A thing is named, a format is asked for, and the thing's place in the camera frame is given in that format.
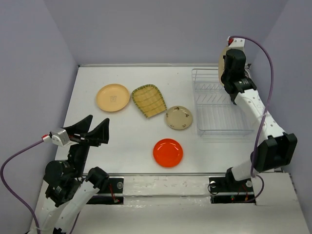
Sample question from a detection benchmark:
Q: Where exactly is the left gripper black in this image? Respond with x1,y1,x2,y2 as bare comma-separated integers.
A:
63,113,111,176

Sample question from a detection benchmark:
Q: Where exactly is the beige painted plate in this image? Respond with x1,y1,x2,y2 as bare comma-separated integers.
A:
218,46,229,86

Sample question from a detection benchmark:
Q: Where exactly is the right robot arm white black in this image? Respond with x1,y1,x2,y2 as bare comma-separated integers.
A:
221,48,297,191

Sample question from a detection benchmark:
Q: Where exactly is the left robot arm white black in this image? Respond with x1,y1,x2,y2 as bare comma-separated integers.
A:
30,115,110,234

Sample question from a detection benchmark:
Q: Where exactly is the round yellow plate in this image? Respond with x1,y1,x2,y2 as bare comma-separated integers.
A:
96,84,130,112

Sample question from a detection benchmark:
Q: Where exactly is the green yellow woven-pattern plate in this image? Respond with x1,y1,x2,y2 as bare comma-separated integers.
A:
131,84,167,118

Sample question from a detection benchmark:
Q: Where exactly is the small beige patterned plate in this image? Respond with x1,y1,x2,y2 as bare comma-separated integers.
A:
165,106,193,131

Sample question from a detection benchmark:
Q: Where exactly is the orange round plate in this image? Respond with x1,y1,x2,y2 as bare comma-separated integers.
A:
153,138,183,168

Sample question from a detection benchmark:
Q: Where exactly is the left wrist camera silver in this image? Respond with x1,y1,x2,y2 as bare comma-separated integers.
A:
50,128,70,147

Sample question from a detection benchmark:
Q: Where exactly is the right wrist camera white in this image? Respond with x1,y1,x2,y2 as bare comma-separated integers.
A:
227,37,245,52

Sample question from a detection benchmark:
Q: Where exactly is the white wire dish rack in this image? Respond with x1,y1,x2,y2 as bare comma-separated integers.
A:
192,67,253,137

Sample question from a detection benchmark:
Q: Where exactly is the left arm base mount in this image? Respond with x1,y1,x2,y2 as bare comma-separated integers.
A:
87,176,124,205

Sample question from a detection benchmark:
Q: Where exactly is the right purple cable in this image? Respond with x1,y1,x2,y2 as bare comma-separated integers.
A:
229,36,273,195

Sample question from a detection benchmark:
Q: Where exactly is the purple cable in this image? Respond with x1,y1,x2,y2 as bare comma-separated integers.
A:
229,36,273,195
0,140,81,234

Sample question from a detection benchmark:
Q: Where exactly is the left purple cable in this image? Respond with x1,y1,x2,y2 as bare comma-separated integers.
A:
0,140,81,234

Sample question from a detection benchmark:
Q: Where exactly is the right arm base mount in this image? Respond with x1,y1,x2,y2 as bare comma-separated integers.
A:
207,176,254,204

